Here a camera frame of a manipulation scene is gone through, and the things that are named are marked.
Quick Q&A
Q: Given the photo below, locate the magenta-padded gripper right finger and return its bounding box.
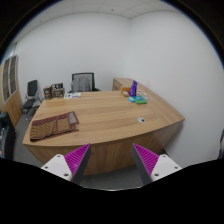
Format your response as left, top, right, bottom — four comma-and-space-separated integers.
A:
131, 143, 183, 186

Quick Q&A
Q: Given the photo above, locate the wooden glass-door cabinet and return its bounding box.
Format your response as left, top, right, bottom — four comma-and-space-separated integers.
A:
0, 54, 24, 128

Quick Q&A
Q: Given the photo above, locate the green flat box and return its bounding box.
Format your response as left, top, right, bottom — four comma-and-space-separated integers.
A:
134, 95, 148, 105

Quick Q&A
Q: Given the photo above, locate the purple upright box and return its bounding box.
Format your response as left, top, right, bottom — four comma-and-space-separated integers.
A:
129, 80, 139, 98

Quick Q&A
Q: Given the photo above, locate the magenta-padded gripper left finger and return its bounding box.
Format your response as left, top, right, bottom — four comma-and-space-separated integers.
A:
41, 143, 92, 186

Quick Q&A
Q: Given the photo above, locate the black folding visitor chair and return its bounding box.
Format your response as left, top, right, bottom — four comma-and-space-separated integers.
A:
22, 79, 43, 121

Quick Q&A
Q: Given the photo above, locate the large brown cardboard box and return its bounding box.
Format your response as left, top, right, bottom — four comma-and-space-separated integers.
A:
50, 82, 65, 99

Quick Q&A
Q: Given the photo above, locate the grey mesh office chair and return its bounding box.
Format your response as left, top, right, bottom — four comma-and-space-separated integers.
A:
68, 72, 101, 94

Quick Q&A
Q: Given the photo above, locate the wooden side drawer unit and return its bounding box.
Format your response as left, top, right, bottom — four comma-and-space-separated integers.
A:
111, 77, 135, 92

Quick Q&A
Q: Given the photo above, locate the small brown cardboard box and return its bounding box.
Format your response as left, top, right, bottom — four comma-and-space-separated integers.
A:
43, 85, 54, 100

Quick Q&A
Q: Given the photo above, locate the brown patterned towel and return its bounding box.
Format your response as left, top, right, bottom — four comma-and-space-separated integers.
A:
29, 111, 80, 142

